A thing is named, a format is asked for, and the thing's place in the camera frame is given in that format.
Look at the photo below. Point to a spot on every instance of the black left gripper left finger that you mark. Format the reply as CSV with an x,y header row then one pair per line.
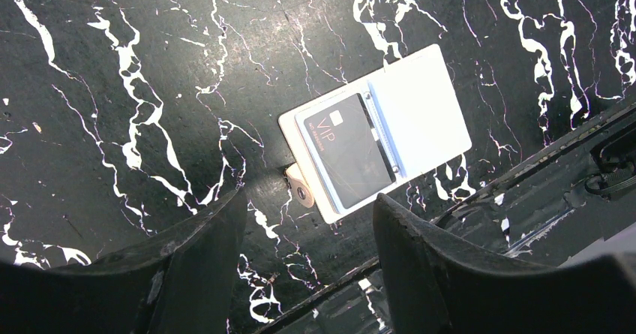
x,y
177,281

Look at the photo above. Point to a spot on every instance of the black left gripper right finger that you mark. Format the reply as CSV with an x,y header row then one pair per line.
x,y
437,282

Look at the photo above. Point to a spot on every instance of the black VIP card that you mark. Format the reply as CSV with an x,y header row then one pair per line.
x,y
347,151

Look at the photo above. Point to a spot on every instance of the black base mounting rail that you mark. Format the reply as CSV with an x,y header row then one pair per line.
x,y
572,205

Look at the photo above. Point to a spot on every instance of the beige card holder wallet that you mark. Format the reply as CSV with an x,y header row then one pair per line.
x,y
414,107

